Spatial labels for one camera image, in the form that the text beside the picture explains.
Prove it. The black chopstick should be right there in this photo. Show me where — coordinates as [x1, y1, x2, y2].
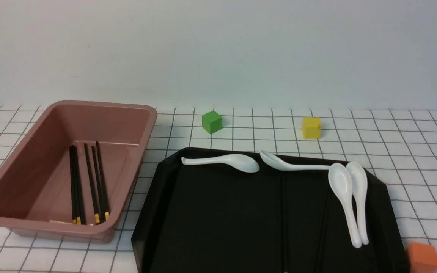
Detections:
[91, 146, 105, 224]
[95, 141, 110, 221]
[71, 145, 86, 225]
[280, 178, 289, 273]
[84, 143, 101, 225]
[68, 145, 77, 225]

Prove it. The green cube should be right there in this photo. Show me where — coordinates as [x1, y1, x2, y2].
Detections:
[201, 110, 223, 134]

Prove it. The white spoon left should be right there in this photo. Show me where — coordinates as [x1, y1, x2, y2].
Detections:
[181, 154, 260, 173]

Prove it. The white spoon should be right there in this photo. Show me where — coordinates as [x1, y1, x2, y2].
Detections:
[328, 163, 362, 248]
[181, 154, 260, 173]
[259, 150, 330, 171]
[346, 162, 369, 245]

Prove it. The white spoon top middle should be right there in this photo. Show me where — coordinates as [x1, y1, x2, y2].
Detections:
[259, 150, 330, 171]

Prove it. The black plastic tray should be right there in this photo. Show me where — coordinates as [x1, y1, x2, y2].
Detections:
[131, 147, 410, 273]

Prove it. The yellow cube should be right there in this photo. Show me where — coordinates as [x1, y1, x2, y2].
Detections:
[302, 116, 321, 140]

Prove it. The white spoon inner right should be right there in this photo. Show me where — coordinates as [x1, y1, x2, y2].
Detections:
[328, 163, 362, 248]

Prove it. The white spoon outer right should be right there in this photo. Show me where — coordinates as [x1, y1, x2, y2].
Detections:
[346, 162, 369, 245]

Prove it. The pink plastic bin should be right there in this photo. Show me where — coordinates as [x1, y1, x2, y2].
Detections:
[0, 100, 157, 243]

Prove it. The orange cube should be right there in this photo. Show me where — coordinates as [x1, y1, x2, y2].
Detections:
[406, 242, 437, 273]

